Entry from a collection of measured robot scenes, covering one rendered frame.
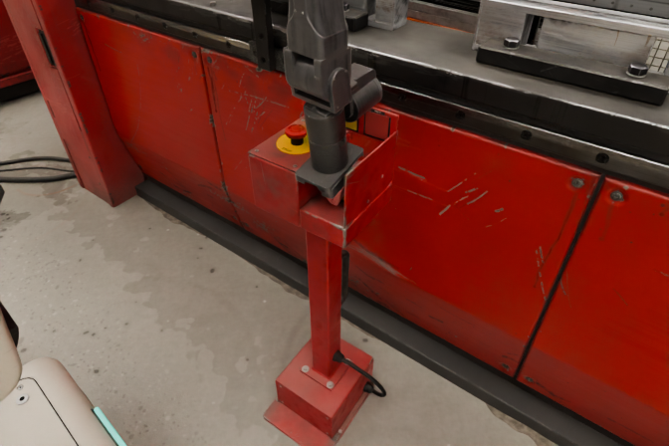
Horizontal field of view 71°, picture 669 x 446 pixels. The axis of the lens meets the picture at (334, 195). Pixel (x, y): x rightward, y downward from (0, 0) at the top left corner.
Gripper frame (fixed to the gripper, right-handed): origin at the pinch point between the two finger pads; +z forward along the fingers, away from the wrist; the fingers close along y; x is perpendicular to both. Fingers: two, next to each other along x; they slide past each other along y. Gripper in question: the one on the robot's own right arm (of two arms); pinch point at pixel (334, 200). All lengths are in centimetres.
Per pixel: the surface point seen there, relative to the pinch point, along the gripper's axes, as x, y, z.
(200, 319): 49, -12, 72
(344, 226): -5.0, -4.2, -0.7
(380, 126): -1.9, 12.4, -7.8
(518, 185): -24.2, 23.6, 5.2
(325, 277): 2.2, -3.0, 21.6
